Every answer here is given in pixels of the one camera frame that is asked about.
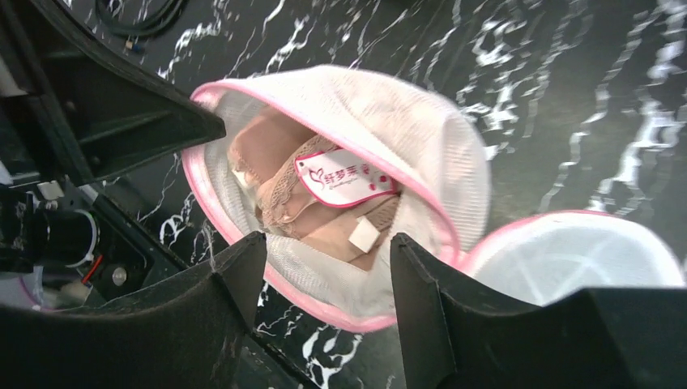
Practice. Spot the white pink-trim laundry bag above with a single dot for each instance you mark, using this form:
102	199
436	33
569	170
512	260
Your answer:
438	159

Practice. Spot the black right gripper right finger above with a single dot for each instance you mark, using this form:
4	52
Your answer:
455	332

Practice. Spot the beige pink bra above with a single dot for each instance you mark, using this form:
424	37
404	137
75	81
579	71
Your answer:
303	186

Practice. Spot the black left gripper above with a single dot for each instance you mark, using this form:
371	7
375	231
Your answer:
74	113

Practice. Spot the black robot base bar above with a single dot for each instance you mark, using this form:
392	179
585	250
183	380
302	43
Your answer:
127	257

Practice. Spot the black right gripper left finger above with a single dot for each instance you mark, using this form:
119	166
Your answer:
182	332

